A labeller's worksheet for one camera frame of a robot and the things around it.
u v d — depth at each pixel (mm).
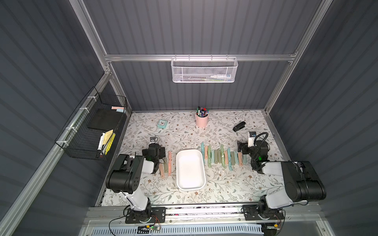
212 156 944
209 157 939
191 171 867
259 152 722
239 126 1075
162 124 1088
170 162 919
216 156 939
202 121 1075
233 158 937
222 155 944
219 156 937
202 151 963
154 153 767
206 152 962
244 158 937
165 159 937
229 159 936
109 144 613
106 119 802
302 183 451
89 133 722
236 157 937
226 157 937
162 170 888
